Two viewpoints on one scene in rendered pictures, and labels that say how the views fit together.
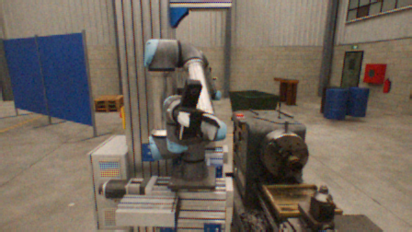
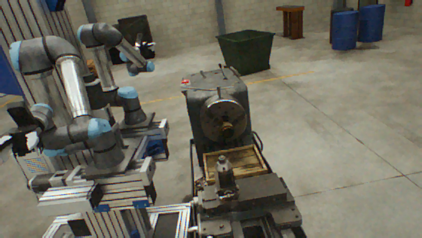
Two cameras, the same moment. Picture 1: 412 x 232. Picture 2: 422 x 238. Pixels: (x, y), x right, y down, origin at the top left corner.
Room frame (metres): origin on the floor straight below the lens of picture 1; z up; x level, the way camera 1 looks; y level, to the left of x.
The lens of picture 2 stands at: (-0.11, -0.56, 1.87)
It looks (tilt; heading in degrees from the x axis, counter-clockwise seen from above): 25 degrees down; 3
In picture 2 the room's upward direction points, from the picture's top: 10 degrees counter-clockwise
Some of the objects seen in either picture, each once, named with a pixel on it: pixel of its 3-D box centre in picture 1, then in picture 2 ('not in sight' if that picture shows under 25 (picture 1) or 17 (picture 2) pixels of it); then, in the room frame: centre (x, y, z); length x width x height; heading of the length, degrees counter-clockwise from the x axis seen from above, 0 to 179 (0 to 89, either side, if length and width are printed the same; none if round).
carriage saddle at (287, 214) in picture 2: not in sight; (246, 207); (0.92, -0.60, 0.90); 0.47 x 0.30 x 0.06; 95
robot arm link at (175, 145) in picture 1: (181, 134); (55, 138); (0.81, 0.09, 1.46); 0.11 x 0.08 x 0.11; 109
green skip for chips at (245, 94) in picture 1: (251, 108); (244, 53); (6.62, -1.30, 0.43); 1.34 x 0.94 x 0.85; 18
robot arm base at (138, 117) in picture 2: not in sight; (133, 114); (1.60, 0.04, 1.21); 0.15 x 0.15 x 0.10
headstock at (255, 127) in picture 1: (263, 138); (214, 102); (1.98, -0.50, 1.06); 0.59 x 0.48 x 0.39; 5
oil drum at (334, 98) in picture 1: (336, 103); (344, 30); (7.23, -3.98, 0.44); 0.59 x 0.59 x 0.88
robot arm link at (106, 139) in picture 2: (191, 143); (98, 133); (1.10, 0.07, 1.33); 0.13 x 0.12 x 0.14; 109
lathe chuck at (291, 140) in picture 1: (284, 154); (223, 119); (1.58, -0.55, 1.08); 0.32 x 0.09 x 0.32; 95
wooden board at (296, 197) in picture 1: (299, 199); (233, 163); (1.32, -0.57, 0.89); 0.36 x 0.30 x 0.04; 95
